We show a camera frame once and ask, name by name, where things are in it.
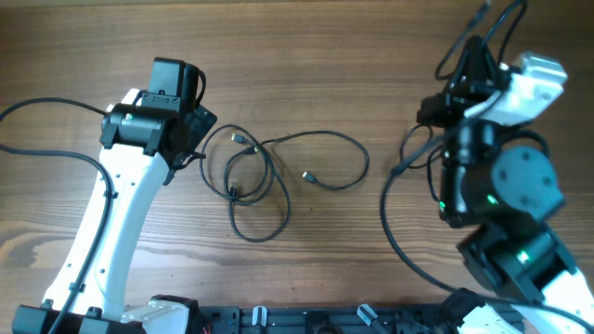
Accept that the thin black USB cable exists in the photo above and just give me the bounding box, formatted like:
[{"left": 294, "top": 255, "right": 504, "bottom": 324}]
[{"left": 224, "top": 130, "right": 370, "bottom": 244}]

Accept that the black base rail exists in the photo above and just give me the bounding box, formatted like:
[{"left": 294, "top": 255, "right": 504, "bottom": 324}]
[{"left": 124, "top": 303, "right": 525, "bottom": 334}]

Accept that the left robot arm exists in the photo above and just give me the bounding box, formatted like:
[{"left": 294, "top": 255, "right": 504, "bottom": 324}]
[{"left": 12, "top": 58, "right": 216, "bottom": 333}]

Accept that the left camera cable black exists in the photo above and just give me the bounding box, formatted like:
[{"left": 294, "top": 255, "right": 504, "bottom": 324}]
[{"left": 1, "top": 103, "right": 101, "bottom": 333}]

